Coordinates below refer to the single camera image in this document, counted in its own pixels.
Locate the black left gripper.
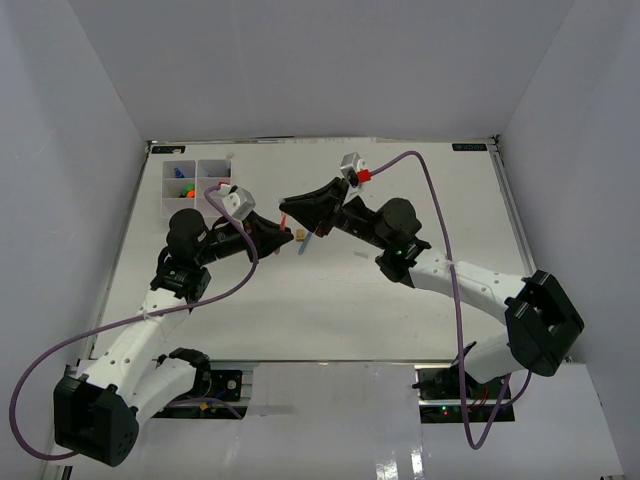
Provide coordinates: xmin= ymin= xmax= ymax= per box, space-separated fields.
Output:
xmin=196 ymin=210 xmax=294 ymax=266

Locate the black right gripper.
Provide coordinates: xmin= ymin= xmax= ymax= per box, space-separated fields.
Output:
xmin=280 ymin=178 xmax=391 ymax=251

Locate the orange tip pink pen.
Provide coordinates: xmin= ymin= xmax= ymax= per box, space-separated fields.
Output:
xmin=274 ymin=212 xmax=287 ymax=255

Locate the light blue pen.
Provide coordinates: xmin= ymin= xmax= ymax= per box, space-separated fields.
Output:
xmin=298 ymin=231 xmax=314 ymax=256

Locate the green cap black highlighter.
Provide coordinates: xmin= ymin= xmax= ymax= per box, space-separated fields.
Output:
xmin=181 ymin=186 xmax=195 ymax=198

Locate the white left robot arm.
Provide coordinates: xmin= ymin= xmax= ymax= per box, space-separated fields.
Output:
xmin=53 ymin=208 xmax=294 ymax=466

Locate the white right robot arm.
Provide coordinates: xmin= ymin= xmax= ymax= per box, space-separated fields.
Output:
xmin=279 ymin=178 xmax=585 ymax=399

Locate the white compartment organizer box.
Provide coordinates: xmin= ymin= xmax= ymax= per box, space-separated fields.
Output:
xmin=160 ymin=159 xmax=232 ymax=220

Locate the black logo label left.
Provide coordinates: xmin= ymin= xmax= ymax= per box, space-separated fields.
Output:
xmin=151 ymin=145 xmax=186 ymax=155

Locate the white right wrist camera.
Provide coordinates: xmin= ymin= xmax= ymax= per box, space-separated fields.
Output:
xmin=340 ymin=152 xmax=372 ymax=198

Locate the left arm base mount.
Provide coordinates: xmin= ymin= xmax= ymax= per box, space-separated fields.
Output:
xmin=154 ymin=370 xmax=248 ymax=420

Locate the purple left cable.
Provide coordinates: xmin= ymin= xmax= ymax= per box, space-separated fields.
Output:
xmin=8 ymin=184 xmax=260 ymax=461

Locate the purple cable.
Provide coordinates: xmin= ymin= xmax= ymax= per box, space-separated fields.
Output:
xmin=8 ymin=184 xmax=260 ymax=461
xmin=369 ymin=151 xmax=534 ymax=450

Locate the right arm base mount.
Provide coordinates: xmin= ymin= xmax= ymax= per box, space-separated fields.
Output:
xmin=411 ymin=360 xmax=506 ymax=425

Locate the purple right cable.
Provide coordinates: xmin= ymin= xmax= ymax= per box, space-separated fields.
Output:
xmin=369 ymin=151 xmax=534 ymax=450

